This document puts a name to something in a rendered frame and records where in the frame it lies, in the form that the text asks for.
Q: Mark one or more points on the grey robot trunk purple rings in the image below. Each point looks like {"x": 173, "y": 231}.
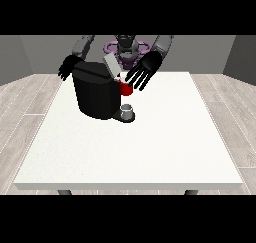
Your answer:
{"x": 126, "y": 50}

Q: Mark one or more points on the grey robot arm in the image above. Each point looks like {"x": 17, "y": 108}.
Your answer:
{"x": 82, "y": 47}
{"x": 162, "y": 44}

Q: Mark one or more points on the red pod holder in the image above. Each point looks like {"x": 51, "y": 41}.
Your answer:
{"x": 126, "y": 88}

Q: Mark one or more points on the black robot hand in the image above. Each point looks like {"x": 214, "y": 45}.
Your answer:
{"x": 145, "y": 69}
{"x": 67, "y": 67}

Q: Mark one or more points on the small grey cup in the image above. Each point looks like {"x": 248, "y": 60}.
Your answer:
{"x": 127, "y": 111}

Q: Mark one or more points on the pale grey machine lid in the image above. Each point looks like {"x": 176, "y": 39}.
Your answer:
{"x": 112, "y": 65}

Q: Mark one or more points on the black coffee machine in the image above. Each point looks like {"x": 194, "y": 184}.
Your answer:
{"x": 96, "y": 91}

